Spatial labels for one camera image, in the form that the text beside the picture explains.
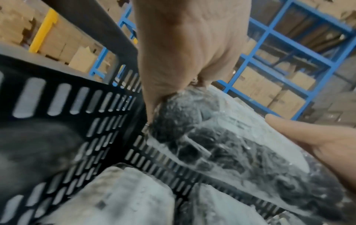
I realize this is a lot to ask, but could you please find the yellow metal post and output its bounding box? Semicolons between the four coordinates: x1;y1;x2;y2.
29;9;59;54

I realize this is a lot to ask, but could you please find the dark grey metal frame bar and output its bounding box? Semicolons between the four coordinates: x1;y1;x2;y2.
41;0;139;85

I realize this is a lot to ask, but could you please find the dark grey packaged garment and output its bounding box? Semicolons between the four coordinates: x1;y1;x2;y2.
0;120;93;199

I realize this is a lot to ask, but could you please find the blue metal shelf rack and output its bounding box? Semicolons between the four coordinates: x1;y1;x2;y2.
89;3;139;82
216;0;356;122

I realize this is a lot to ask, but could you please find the stack of cardboard boxes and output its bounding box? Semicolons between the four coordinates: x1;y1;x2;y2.
227;0;356;126
0;0;135;74

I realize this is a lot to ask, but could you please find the clear bag with dark garment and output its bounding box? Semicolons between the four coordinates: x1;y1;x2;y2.
141;85;356;223

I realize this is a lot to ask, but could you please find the black slotted plastic crate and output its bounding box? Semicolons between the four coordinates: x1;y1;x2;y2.
0;53;281;225

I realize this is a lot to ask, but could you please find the clear packaged bag with grey garment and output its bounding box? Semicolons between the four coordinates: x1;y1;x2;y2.
180;182;269;225

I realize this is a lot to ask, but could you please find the person's left hand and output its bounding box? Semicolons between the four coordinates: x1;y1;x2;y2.
133;0;253;128

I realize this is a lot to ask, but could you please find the white dusty packaged bag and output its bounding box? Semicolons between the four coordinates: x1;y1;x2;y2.
36;163;184;225

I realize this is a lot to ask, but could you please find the person's right hand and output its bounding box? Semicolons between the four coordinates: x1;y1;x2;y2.
265;114;356;172

